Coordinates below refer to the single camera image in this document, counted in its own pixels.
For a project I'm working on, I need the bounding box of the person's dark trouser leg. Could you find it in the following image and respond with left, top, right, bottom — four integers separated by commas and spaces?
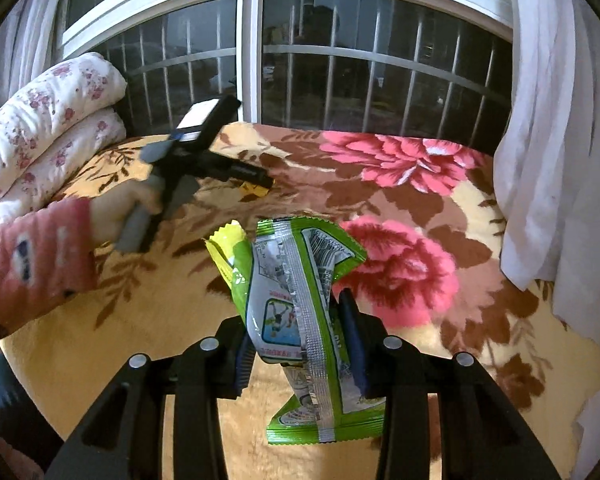
0, 352, 66, 466

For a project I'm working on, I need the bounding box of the white floral folded quilt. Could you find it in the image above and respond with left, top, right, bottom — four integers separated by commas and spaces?
0, 52, 128, 233

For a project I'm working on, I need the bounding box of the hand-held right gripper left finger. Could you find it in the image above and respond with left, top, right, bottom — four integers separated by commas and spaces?
45, 316, 256, 480

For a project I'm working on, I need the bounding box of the white window frame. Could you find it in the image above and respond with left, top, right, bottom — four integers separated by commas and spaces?
60, 0, 516, 151

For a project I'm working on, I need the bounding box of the metal window railing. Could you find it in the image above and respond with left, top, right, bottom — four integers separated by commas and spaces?
105, 0, 513, 148

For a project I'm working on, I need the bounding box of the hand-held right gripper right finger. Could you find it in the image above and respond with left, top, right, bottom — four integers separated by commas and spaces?
336, 287, 563, 480

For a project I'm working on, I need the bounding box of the person's left forearm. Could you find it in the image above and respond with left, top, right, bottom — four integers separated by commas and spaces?
0, 199, 98, 356

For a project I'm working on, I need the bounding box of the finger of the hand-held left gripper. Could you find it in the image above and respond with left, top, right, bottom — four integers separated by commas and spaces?
205, 154, 274, 191

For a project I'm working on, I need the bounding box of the white curtain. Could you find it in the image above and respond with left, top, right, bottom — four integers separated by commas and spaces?
495, 0, 600, 480
0, 0, 73, 121

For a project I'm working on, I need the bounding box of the yellow floral blanket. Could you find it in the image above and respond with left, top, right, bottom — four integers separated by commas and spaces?
0, 122, 600, 480

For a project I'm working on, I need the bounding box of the green snack wrapper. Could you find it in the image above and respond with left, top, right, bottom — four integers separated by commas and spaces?
205, 215, 388, 446

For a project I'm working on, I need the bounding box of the person's left hand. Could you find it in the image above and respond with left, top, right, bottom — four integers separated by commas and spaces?
90, 180, 163, 248

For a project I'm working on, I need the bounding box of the yellow wrapper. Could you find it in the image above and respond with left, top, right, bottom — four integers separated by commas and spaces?
240, 179, 276, 197

